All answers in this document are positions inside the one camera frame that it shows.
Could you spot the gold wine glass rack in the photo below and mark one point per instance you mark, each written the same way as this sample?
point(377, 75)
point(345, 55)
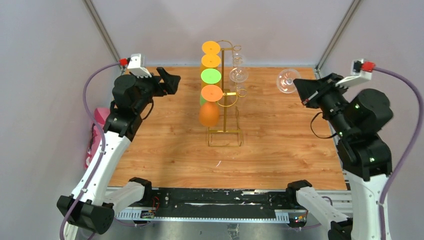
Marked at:
point(228, 133)

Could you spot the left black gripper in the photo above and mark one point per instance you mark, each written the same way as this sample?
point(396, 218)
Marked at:
point(170, 82)

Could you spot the far yellow plastic glass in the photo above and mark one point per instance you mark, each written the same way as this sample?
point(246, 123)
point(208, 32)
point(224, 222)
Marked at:
point(211, 47)

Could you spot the green plastic glass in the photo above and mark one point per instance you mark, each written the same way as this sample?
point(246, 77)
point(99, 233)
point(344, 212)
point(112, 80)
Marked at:
point(210, 76)

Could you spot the yellow plastic glass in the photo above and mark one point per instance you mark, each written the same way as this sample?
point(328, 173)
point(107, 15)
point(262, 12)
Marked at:
point(211, 47)
point(210, 61)

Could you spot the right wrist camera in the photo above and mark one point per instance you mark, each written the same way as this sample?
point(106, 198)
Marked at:
point(361, 72)

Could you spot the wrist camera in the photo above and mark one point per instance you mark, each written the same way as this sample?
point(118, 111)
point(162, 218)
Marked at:
point(361, 72)
point(136, 66)

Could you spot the clear wine glass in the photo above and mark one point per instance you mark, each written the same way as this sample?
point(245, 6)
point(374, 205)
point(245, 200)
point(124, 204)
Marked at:
point(285, 80)
point(239, 73)

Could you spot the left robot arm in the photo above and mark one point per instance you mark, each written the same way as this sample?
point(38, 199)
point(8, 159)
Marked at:
point(89, 206)

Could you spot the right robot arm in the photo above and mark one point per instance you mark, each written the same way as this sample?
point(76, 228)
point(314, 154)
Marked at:
point(365, 157)

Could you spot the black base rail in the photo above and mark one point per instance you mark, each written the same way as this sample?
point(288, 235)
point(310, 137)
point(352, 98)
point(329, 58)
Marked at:
point(217, 205)

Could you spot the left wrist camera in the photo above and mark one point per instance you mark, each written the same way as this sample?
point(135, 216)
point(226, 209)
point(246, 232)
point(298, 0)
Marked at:
point(136, 66)

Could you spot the pink object beside table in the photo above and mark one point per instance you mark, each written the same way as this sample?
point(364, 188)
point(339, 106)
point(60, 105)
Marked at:
point(100, 115)

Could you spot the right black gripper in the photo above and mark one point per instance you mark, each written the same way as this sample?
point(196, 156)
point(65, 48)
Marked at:
point(308, 88)

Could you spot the orange plastic glass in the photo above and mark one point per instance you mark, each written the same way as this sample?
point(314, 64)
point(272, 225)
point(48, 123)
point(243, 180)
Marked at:
point(209, 112)

